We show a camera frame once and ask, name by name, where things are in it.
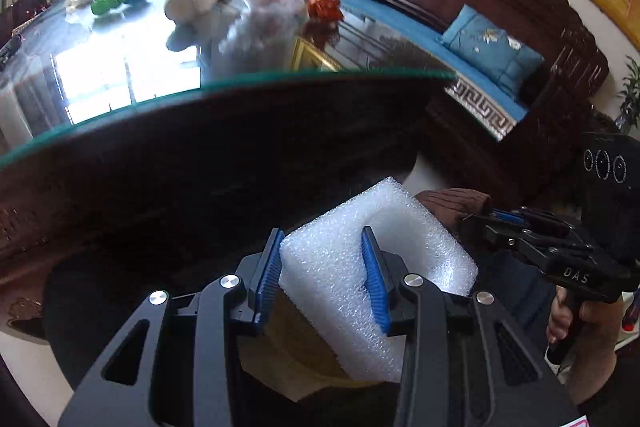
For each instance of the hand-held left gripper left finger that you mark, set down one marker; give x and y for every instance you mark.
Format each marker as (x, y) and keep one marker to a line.
(265, 279)

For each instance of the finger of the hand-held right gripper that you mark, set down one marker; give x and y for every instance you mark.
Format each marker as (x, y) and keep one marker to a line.
(507, 216)
(492, 234)

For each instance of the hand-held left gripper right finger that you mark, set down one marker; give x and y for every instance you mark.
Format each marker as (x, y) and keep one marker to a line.
(372, 282)

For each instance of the white foam block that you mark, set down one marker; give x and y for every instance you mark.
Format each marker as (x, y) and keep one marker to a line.
(325, 267)

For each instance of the black waste bin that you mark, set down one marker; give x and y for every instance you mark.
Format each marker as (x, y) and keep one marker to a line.
(90, 307)

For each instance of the clear plastic bag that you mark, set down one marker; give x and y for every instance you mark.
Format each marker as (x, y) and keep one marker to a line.
(265, 7)

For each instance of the orange wrapper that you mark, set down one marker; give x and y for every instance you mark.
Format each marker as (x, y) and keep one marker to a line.
(325, 9)

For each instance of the person's right hand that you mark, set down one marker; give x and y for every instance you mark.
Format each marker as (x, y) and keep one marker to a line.
(597, 342)

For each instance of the brown knitted cloth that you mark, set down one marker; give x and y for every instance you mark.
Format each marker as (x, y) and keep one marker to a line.
(445, 207)

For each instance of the green potted plant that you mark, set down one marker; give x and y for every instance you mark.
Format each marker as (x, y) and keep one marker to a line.
(631, 92)

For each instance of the long dark wooden sofa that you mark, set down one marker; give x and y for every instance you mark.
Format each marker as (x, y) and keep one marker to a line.
(500, 32)

